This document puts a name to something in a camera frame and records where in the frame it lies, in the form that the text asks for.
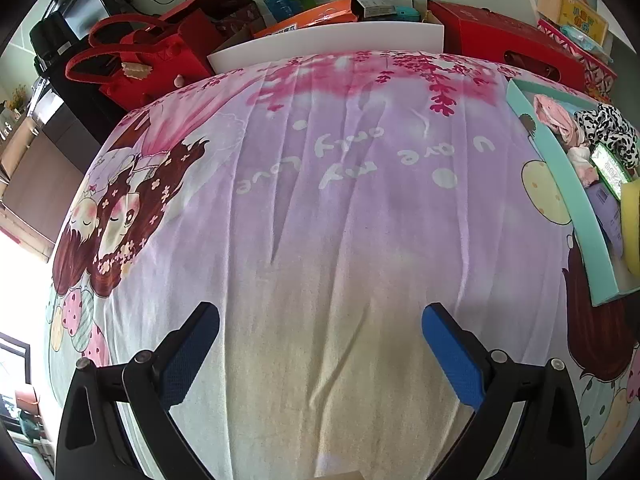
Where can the printed cartoon bedsheet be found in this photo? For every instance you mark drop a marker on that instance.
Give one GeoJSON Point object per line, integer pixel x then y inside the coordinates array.
{"type": "Point", "coordinates": [350, 240]}

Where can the red felt bag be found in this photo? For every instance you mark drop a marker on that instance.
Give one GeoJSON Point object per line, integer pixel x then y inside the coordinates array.
{"type": "Point", "coordinates": [140, 80]}

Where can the wet wipes packet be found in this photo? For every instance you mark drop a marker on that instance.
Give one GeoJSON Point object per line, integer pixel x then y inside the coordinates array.
{"type": "Point", "coordinates": [580, 35]}

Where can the black appliance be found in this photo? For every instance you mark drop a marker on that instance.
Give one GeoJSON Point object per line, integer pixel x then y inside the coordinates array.
{"type": "Point", "coordinates": [50, 35]}

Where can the computer monitor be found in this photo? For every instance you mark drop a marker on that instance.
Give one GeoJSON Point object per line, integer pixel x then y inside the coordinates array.
{"type": "Point", "coordinates": [85, 2]}

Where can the light green cloth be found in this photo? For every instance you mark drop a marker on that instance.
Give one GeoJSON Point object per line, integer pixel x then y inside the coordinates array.
{"type": "Point", "coordinates": [632, 225]}

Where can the dark red gift box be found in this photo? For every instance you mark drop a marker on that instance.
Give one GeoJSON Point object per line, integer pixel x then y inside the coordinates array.
{"type": "Point", "coordinates": [220, 10]}

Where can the pink white striped towel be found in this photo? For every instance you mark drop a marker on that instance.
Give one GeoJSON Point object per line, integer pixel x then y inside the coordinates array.
{"type": "Point", "coordinates": [555, 117]}

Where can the small teal case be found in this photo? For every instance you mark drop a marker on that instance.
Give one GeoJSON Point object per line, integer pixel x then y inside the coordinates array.
{"type": "Point", "coordinates": [407, 12]}

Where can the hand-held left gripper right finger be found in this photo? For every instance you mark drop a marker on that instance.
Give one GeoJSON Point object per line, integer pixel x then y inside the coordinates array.
{"type": "Point", "coordinates": [450, 355]}

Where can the shallow teal cardboard box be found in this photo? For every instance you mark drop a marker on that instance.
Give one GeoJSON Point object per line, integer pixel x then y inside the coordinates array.
{"type": "Point", "coordinates": [560, 180]}

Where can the red white patterned box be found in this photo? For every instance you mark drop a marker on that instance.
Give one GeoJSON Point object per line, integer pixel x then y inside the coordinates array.
{"type": "Point", "coordinates": [595, 67]}

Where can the leopard print scrunchie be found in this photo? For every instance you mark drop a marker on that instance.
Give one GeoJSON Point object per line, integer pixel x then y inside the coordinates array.
{"type": "Point", "coordinates": [607, 125]}

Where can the black silver box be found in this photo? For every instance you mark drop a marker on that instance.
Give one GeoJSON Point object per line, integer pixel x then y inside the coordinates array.
{"type": "Point", "coordinates": [377, 7]}

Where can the orange box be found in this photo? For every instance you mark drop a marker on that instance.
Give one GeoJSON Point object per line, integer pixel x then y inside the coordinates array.
{"type": "Point", "coordinates": [310, 17]}

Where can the white foam box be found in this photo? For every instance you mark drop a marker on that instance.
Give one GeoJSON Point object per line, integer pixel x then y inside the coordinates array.
{"type": "Point", "coordinates": [325, 45]}

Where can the brown cabinet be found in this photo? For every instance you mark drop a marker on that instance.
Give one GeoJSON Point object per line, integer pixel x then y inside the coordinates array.
{"type": "Point", "coordinates": [40, 175]}

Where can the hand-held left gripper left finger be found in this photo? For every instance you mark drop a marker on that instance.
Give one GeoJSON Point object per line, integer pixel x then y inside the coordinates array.
{"type": "Point", "coordinates": [192, 355]}

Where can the purple packet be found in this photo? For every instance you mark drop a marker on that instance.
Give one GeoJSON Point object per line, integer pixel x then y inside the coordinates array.
{"type": "Point", "coordinates": [605, 215]}

